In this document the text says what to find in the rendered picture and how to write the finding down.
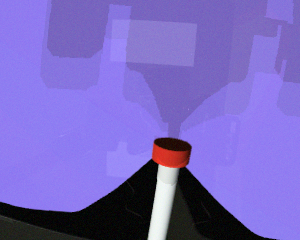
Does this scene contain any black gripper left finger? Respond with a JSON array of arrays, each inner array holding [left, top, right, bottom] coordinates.
[[0, 159, 159, 240]]

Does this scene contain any white tapered pin with red cap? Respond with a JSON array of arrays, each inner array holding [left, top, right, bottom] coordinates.
[[147, 137, 191, 240]]

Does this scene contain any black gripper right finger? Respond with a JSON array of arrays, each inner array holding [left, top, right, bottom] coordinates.
[[167, 167, 277, 240]]

